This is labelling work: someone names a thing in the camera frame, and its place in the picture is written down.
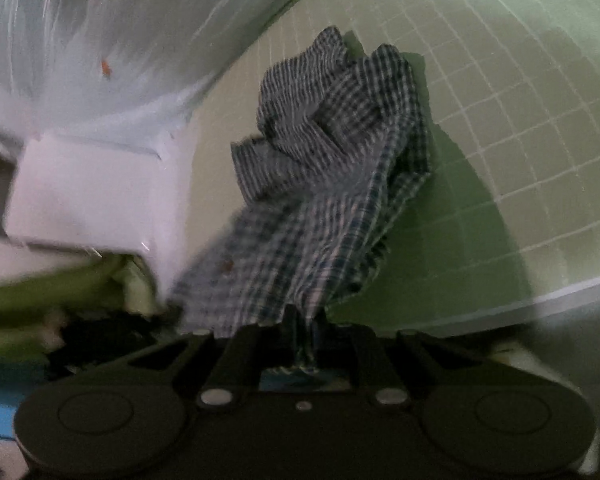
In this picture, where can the white board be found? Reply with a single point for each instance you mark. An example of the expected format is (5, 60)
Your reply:
(90, 200)

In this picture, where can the green curtain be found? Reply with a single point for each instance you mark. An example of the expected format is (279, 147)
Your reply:
(40, 290)

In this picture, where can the blue object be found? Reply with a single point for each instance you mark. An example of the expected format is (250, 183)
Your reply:
(0, 410)

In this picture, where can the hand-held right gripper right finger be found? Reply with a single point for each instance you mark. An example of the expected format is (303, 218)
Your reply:
(340, 345)

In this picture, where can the blue checked shirt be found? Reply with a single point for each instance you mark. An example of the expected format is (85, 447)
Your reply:
(330, 160)

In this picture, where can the pale blue carrot-print quilt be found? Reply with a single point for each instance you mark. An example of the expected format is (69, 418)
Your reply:
(130, 35)

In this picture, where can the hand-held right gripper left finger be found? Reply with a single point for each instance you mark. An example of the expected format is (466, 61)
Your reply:
(275, 345)

